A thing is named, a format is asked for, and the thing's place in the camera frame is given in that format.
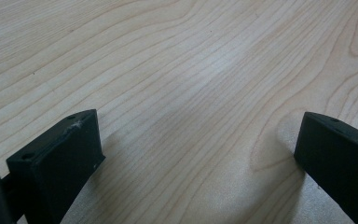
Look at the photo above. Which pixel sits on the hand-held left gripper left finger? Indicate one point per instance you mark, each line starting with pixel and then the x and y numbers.
pixel 56 168

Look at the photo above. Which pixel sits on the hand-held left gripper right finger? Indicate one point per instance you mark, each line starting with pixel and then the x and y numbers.
pixel 338 161

